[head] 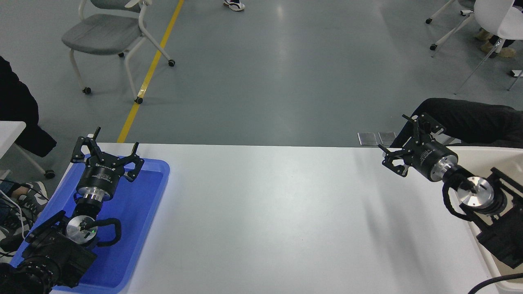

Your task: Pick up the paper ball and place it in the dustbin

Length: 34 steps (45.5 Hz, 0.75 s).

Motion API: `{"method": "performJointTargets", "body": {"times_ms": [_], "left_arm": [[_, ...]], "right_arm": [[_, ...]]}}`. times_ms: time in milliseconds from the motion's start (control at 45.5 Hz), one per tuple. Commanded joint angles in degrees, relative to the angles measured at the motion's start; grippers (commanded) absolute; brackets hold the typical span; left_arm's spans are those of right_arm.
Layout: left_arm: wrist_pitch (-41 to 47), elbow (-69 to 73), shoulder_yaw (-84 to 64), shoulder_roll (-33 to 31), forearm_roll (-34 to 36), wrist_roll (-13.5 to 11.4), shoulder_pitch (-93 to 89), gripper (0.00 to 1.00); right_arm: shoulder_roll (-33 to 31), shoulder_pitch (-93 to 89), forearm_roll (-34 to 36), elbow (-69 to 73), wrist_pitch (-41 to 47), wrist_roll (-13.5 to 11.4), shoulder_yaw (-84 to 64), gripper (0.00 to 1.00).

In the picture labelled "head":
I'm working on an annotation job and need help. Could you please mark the large pale bin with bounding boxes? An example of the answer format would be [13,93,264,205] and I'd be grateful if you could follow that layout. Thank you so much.
[439,146,523,294]

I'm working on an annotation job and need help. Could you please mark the thin white cable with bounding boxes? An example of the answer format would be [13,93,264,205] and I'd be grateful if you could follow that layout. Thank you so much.
[0,190,23,233]

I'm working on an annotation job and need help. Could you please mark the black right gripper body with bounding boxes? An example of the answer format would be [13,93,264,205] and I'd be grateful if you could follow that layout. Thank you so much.
[406,141,456,181]

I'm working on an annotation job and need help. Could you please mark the white wheeled chair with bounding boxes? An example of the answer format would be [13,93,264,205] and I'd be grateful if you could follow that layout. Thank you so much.
[425,0,523,94]

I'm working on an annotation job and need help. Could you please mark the blue plastic tray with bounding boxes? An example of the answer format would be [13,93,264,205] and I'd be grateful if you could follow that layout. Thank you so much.
[10,154,170,294]

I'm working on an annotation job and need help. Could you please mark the grey wheeled chair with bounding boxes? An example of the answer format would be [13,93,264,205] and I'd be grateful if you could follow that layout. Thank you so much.
[61,0,176,104]

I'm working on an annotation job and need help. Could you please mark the person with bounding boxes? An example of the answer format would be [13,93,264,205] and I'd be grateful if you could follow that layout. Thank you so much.
[0,55,57,158]
[390,98,523,148]
[474,27,519,58]

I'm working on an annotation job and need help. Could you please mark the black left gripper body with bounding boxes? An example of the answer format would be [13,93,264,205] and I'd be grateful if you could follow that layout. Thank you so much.
[77,155,125,193]

